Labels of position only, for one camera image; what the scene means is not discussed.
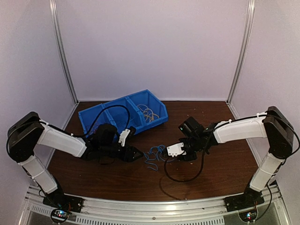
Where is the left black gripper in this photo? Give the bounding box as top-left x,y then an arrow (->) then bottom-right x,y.
100,143 -> 144,163

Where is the yellow cable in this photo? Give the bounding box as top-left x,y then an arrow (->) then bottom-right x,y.
142,110 -> 158,123
137,104 -> 161,122

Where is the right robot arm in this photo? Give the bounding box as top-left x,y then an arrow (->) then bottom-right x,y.
163,106 -> 299,207

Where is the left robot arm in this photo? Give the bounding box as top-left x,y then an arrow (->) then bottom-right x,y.
6,112 -> 143,208

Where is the blue three-compartment bin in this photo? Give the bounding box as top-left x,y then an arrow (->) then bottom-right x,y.
78,90 -> 169,134

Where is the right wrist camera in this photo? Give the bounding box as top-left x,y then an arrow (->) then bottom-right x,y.
166,142 -> 186,157

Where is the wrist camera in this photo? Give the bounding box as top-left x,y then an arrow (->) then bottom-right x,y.
166,142 -> 186,157
118,126 -> 136,147

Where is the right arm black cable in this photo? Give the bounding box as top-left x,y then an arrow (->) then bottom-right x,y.
163,140 -> 210,182

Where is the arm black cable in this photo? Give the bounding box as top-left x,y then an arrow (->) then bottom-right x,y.
70,105 -> 131,139
163,140 -> 210,182

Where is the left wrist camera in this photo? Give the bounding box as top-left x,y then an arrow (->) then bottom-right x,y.
118,126 -> 136,147

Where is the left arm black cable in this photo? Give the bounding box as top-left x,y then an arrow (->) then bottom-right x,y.
70,105 -> 131,139

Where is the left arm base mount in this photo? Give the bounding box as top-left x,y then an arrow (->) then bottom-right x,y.
40,183 -> 83,225

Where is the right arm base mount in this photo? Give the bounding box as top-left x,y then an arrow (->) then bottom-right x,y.
224,187 -> 264,223

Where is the front aluminium rail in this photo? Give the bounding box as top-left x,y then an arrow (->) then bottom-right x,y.
17,185 -> 292,225

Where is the left aluminium frame post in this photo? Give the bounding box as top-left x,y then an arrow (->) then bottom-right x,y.
49,0 -> 79,105

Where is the aluminium frame post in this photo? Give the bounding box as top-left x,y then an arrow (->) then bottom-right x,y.
49,0 -> 79,105
226,0 -> 255,105

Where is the right aluminium frame post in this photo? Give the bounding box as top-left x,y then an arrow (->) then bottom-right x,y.
226,0 -> 255,105

